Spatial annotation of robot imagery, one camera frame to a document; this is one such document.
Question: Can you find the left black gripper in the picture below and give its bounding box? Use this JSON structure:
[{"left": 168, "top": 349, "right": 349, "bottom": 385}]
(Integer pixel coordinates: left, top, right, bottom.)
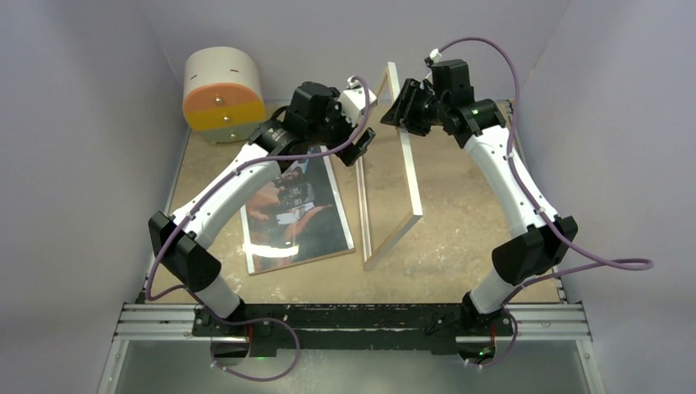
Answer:
[{"left": 307, "top": 89, "right": 374, "bottom": 165}]

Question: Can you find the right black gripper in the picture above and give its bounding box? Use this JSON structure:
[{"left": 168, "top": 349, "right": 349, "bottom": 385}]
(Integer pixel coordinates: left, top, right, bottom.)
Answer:
[{"left": 382, "top": 79, "right": 450, "bottom": 138}]

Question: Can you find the white wooden picture frame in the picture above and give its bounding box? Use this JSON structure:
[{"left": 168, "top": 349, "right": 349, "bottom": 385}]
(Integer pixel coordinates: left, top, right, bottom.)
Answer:
[{"left": 356, "top": 62, "right": 424, "bottom": 271}]

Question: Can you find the glossy photo print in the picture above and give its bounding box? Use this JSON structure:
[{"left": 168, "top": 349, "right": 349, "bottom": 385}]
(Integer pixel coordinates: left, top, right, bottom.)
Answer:
[{"left": 240, "top": 156, "right": 355, "bottom": 275}]

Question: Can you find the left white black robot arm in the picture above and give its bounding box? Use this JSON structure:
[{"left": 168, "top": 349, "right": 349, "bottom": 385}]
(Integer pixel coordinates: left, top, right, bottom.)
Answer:
[{"left": 148, "top": 76, "right": 377, "bottom": 336}]

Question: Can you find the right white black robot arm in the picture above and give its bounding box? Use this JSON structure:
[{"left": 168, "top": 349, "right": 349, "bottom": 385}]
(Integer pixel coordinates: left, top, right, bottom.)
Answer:
[{"left": 380, "top": 59, "right": 578, "bottom": 334}]

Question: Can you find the round cabinet with coloured drawers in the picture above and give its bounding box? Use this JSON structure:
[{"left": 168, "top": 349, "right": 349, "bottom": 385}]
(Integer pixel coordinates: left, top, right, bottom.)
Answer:
[{"left": 182, "top": 47, "right": 267, "bottom": 144}]

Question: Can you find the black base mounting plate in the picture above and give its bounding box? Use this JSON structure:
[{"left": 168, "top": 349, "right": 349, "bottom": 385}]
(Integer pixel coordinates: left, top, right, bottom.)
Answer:
[{"left": 192, "top": 303, "right": 514, "bottom": 358}]

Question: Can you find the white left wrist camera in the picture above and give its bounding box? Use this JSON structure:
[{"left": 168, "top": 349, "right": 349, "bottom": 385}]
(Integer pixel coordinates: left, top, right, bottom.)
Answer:
[{"left": 337, "top": 86, "right": 378, "bottom": 127}]

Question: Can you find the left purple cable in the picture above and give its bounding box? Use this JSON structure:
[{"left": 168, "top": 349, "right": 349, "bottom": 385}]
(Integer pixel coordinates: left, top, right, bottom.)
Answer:
[{"left": 145, "top": 75, "right": 300, "bottom": 381}]

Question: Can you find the purple cable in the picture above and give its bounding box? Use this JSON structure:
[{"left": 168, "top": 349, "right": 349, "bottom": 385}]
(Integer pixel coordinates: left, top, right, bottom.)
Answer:
[
  {"left": 427, "top": 36, "right": 655, "bottom": 371},
  {"left": 145, "top": 75, "right": 300, "bottom": 381}
]

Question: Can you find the aluminium rail frame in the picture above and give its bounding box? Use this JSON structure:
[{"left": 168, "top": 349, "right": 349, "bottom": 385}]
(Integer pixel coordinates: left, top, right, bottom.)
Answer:
[{"left": 99, "top": 303, "right": 606, "bottom": 393}]

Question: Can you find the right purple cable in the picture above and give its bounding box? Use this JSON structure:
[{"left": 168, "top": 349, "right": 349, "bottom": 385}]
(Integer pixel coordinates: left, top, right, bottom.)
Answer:
[{"left": 427, "top": 36, "right": 655, "bottom": 371}]

